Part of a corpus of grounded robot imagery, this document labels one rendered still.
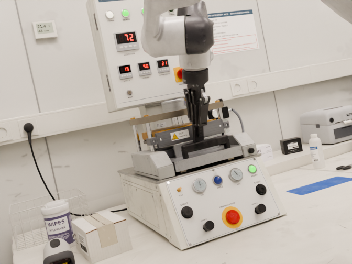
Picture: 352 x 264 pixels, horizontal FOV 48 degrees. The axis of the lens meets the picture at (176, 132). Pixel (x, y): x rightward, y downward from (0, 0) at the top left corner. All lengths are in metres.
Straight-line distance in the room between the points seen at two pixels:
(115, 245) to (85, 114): 0.73
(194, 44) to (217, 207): 0.45
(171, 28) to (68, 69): 0.87
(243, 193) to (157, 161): 0.27
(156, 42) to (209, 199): 0.45
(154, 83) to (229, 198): 0.53
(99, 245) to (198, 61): 0.57
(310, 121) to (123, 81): 1.10
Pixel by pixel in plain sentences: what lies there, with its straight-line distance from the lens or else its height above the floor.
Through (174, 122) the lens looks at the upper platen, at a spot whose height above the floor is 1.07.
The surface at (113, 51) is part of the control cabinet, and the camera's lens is 1.42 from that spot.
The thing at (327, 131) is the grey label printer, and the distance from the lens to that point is 2.06.
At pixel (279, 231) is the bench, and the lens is 1.08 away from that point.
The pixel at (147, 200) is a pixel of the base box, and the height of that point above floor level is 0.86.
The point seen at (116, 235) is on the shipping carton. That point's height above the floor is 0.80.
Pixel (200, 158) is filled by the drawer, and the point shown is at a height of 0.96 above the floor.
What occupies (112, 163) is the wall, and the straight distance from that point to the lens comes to 1.79.
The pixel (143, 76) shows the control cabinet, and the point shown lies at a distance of 1.43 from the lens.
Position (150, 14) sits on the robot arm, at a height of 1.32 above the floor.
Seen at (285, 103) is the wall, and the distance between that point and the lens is 2.24.
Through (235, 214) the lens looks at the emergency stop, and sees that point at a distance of 1.12.
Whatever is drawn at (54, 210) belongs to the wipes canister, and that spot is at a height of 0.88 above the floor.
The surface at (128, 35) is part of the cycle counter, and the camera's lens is 1.44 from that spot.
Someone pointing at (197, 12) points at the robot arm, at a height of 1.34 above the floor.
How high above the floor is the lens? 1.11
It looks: 3 degrees down
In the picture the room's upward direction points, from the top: 11 degrees counter-clockwise
